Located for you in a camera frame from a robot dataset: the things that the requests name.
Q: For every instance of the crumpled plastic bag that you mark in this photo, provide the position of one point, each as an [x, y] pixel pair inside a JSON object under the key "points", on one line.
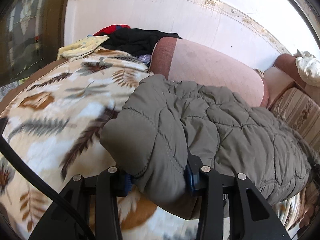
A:
{"points": [[145, 58]]}

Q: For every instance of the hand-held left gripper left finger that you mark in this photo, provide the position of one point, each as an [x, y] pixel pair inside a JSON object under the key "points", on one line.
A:
{"points": [[126, 183]]}

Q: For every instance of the large pink sofa cushion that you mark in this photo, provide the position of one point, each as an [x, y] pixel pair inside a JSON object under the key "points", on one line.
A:
{"points": [[212, 67]]}

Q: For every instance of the black garment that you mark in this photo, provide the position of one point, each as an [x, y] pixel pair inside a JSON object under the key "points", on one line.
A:
{"points": [[135, 42]]}

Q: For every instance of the pink corner sofa cushion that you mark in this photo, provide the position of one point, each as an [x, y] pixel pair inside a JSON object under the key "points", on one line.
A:
{"points": [[282, 75]]}

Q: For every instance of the red garment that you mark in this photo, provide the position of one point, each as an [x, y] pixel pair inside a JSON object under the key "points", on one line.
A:
{"points": [[110, 30]]}

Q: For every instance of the pale yellow patterned cloth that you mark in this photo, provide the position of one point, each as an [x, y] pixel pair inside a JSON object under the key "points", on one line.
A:
{"points": [[80, 46]]}

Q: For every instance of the wooden door with glass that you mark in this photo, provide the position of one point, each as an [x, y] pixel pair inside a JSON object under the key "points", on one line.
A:
{"points": [[27, 30]]}

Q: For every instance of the striped beige cushion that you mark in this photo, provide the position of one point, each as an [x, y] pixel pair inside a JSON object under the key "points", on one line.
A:
{"points": [[297, 110]]}

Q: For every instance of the leaf-print blanket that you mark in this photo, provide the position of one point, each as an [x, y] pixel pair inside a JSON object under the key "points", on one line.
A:
{"points": [[62, 105]]}

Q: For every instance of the grey quilted hooded jacket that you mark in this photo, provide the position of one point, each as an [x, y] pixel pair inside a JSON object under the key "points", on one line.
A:
{"points": [[200, 120]]}

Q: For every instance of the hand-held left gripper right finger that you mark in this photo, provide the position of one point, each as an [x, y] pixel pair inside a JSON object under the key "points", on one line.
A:
{"points": [[191, 180]]}

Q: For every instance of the white crumpled cloth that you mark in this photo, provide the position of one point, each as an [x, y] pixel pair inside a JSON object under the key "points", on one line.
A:
{"points": [[310, 70]]}

